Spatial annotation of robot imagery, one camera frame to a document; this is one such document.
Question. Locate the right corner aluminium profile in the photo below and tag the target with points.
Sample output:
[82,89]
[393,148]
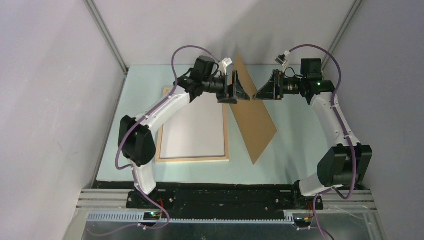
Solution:
[345,24]

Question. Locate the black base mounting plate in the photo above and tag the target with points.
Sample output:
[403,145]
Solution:
[231,201]

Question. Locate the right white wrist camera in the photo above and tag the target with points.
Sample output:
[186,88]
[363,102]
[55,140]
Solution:
[282,59]

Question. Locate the brown backing board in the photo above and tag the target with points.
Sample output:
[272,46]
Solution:
[252,117]

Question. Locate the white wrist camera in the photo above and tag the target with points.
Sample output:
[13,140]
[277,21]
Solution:
[282,59]
[224,64]

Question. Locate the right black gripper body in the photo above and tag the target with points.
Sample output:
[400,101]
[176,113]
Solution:
[288,86]

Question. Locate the grey slotted cable duct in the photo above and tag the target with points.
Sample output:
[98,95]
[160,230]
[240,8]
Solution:
[143,217]

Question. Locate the corner aluminium profile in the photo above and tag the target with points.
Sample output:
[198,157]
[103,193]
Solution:
[106,34]
[345,24]

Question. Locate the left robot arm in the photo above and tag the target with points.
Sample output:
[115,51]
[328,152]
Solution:
[136,134]

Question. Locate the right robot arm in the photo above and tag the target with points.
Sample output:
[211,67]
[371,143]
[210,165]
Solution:
[347,160]

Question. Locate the left corner aluminium profile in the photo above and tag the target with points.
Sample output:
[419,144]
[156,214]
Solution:
[106,34]

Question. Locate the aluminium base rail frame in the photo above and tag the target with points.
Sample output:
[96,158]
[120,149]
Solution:
[356,218]

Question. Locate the printed photo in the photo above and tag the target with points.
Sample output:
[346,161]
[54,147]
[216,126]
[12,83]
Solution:
[195,129]

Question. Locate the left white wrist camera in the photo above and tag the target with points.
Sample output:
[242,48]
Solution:
[224,64]

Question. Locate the wooden picture frame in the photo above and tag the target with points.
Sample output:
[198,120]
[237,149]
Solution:
[192,159]

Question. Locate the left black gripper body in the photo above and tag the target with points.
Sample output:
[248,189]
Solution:
[218,86]

